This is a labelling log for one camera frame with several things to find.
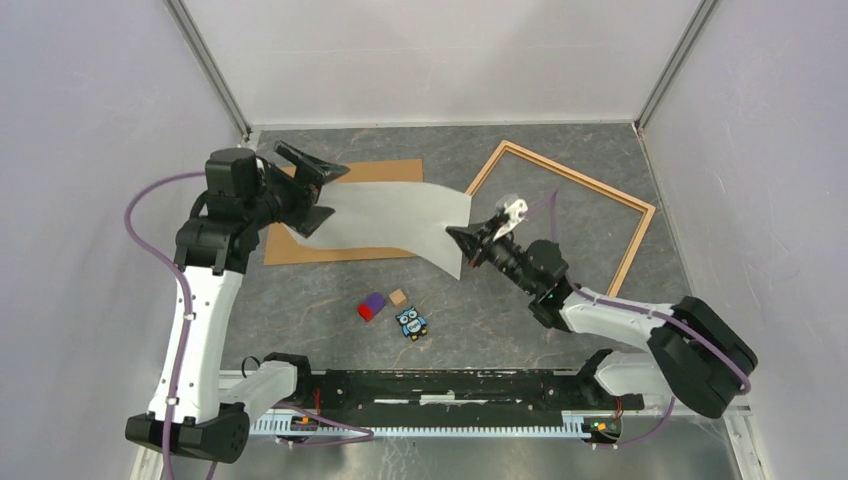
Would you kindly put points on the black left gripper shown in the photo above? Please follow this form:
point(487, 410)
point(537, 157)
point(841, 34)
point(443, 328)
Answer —
point(311, 174)

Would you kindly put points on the red and purple block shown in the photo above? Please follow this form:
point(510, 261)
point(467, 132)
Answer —
point(371, 306)

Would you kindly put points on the wooden picture frame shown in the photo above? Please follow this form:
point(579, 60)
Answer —
point(646, 209)

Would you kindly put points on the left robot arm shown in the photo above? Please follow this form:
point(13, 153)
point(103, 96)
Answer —
point(189, 415)

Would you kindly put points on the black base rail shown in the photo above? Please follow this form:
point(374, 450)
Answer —
point(456, 397)

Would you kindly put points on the white toothed cable tray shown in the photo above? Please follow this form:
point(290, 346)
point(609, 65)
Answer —
point(281, 423)

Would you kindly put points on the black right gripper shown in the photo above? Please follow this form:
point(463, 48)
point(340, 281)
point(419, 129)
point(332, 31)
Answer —
point(472, 237)

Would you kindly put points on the brown cardboard backing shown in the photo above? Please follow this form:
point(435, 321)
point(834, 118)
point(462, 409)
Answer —
point(281, 246)

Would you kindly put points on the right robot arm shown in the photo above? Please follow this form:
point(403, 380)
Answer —
point(701, 359)

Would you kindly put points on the small tan wooden cube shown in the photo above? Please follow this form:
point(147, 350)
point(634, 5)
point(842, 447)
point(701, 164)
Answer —
point(398, 298)

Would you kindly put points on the blue owl figure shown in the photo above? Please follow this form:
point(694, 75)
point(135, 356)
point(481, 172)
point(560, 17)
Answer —
point(412, 324)

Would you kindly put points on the printed photo sheet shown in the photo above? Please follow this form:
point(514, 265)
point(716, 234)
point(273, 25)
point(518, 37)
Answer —
point(410, 216)

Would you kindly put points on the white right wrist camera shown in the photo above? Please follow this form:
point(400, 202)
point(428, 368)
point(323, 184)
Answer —
point(510, 212)

